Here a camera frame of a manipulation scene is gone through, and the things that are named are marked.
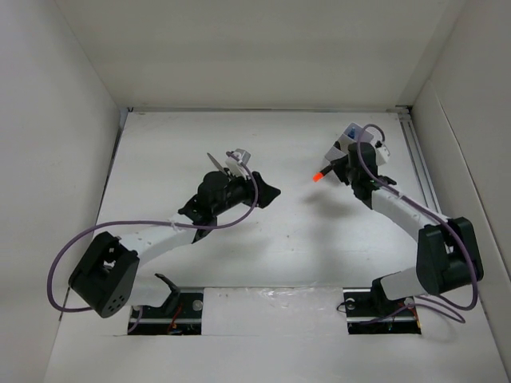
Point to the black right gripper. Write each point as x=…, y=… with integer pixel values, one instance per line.
x=338, y=166

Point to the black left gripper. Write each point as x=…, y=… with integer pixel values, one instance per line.
x=265, y=192

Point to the orange cap black highlighter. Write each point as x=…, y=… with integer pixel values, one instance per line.
x=325, y=173

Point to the black handled scissors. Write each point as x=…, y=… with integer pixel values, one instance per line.
x=216, y=163

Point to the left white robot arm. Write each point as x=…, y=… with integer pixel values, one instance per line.
x=107, y=278

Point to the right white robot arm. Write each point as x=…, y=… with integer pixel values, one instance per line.
x=448, y=263

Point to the white divided container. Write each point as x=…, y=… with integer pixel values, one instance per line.
x=343, y=145

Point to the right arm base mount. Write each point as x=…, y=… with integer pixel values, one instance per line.
x=368, y=311

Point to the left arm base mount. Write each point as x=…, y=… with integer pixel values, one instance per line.
x=160, y=307

